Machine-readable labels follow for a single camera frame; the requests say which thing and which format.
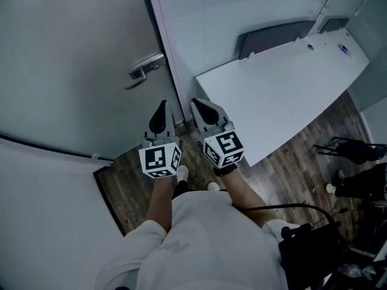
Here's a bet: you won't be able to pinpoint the black equipment with cable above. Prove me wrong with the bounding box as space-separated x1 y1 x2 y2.
277 221 353 290

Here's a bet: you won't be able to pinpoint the person's left white shoe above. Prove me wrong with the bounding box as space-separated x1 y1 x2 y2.
176 164 189 183

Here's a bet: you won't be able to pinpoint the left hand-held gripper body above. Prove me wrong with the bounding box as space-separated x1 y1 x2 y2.
138 130 183 180

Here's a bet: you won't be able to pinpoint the black desk divider panel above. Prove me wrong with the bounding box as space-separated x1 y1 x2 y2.
236 19 317 61
319 16 346 33

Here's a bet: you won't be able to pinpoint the small blue and white object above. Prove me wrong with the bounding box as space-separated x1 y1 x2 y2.
337 42 354 59

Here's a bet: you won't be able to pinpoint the long white desk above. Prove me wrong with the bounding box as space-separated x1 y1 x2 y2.
195 30 371 167

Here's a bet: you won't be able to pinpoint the black cable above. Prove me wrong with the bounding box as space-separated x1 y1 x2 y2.
231 202 347 241

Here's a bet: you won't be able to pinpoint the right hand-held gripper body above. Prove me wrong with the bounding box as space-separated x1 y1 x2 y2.
196 120 245 169

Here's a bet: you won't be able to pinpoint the plain frosted wall panel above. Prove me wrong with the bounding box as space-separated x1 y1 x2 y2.
346 0 387 113

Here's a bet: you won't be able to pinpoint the person's black trousers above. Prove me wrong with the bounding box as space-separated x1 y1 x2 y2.
171 178 227 201

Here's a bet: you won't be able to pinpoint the person's left forearm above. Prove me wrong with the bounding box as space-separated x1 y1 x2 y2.
144 173 175 234

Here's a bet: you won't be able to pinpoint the black baseboard strip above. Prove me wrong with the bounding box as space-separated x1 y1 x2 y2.
93 165 127 237

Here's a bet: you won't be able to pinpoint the person's white shirt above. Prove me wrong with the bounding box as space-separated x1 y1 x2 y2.
96 188 290 290

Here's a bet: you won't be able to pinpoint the person's right forearm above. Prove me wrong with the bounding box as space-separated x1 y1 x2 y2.
213 165 268 231

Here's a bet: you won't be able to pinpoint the silver metal door handle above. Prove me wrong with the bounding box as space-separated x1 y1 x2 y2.
123 52 166 91

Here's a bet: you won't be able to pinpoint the black folding chair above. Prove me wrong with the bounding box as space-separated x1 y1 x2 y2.
313 136 387 166

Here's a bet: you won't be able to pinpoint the black wristband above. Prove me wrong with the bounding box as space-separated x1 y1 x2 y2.
212 164 239 178

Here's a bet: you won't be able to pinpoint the frosted glass door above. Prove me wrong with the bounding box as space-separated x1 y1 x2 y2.
0 0 186 160

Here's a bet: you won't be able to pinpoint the metal door frame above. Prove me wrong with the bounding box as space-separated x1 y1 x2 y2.
141 0 194 126

